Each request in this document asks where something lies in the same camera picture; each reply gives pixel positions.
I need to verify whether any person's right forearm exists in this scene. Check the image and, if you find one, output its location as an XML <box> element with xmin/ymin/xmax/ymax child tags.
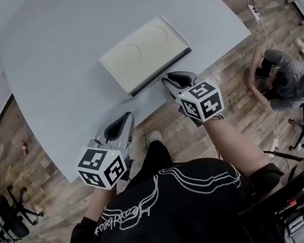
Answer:
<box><xmin>202</xmin><ymin>109</ymin><xmax>273</xmax><ymax>184</ymax></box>

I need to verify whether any black backpack with grey strap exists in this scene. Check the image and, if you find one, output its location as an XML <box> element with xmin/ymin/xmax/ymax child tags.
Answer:
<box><xmin>229</xmin><ymin>148</ymin><xmax>304</xmax><ymax>243</ymax></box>

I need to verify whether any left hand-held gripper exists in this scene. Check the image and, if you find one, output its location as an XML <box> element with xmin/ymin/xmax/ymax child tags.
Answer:
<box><xmin>69</xmin><ymin>111</ymin><xmax>145</xmax><ymax>194</ymax></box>

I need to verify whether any person's black printed shirt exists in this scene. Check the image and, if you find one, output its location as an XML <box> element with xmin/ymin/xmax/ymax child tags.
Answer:
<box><xmin>52</xmin><ymin>146</ymin><xmax>297</xmax><ymax>243</ymax></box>

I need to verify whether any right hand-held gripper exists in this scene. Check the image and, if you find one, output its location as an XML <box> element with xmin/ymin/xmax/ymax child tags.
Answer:
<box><xmin>161</xmin><ymin>64</ymin><xmax>227</xmax><ymax>132</ymax></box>

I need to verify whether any red bottle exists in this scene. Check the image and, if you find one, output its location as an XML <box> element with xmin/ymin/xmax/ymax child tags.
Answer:
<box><xmin>21</xmin><ymin>138</ymin><xmax>30</xmax><ymax>156</ymax></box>

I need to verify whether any person's grey shoe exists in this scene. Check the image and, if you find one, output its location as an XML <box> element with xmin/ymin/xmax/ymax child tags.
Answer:
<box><xmin>144</xmin><ymin>129</ymin><xmax>164</xmax><ymax>148</ymax></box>

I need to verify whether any person's black trouser leg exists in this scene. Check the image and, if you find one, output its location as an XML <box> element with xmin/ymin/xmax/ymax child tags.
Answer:
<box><xmin>137</xmin><ymin>138</ymin><xmax>174</xmax><ymax>174</ymax></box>

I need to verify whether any white box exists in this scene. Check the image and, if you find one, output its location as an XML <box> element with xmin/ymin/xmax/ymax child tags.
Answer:
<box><xmin>93</xmin><ymin>11</ymin><xmax>195</xmax><ymax>97</ymax></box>

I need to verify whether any person's left forearm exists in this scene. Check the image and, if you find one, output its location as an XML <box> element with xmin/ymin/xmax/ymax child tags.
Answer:
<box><xmin>80</xmin><ymin>183</ymin><xmax>122</xmax><ymax>224</ymax></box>

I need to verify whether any large grey table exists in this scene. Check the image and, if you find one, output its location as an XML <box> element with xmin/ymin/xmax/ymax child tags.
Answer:
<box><xmin>0</xmin><ymin>0</ymin><xmax>270</xmax><ymax>193</ymax></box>

